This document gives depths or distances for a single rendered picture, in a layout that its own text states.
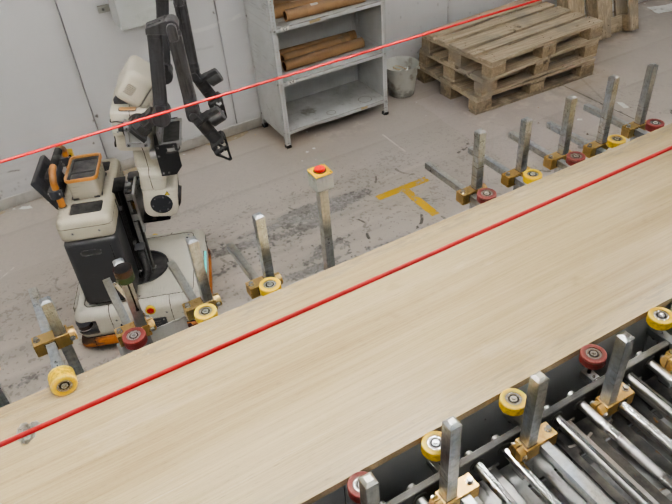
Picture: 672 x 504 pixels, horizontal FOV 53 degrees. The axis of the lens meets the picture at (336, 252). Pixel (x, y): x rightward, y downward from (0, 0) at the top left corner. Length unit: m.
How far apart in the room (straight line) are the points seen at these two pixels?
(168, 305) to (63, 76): 1.96
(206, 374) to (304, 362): 0.31
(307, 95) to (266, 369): 3.61
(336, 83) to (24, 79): 2.32
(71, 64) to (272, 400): 3.23
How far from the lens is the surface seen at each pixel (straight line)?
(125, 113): 3.08
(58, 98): 4.87
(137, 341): 2.37
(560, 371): 2.38
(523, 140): 3.02
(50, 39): 4.75
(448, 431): 1.69
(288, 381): 2.12
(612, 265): 2.58
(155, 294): 3.51
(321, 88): 5.54
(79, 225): 3.24
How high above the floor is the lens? 2.50
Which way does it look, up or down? 39 degrees down
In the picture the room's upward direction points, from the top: 5 degrees counter-clockwise
